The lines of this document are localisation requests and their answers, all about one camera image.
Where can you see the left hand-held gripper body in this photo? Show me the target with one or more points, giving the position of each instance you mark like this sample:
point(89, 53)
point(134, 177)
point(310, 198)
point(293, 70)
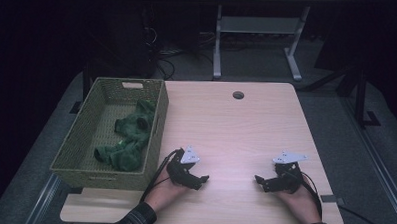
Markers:
point(179, 169)

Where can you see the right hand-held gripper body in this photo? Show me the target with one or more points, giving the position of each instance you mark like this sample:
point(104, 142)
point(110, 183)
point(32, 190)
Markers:
point(285, 180)

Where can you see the dark green garment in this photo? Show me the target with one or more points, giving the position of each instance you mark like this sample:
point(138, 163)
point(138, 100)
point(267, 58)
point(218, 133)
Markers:
point(132, 139)

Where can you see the green woven basket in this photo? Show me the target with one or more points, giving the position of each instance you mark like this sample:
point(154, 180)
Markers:
point(85, 148)

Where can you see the person's right hand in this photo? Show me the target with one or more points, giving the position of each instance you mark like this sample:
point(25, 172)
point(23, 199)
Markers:
point(300, 204)

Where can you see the person's left hand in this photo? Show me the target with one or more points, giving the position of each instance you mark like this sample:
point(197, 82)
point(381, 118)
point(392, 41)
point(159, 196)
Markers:
point(165, 194)

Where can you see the grey tape strip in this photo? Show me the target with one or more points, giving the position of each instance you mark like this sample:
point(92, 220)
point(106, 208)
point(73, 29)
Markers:
point(330, 199)

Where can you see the black metal stand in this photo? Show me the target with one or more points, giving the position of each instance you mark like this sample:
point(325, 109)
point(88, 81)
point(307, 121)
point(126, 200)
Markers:
point(361, 97)

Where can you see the metal floor rail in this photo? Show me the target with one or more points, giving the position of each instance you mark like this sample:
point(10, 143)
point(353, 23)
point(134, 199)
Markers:
point(41, 200)
point(374, 164)

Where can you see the black metal post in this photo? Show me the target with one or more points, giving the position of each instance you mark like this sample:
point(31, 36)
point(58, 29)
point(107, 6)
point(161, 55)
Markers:
point(86, 81)

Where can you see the grey metal desk frame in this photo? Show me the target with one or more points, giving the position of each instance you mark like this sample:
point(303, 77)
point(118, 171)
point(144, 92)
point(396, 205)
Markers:
point(259, 25)

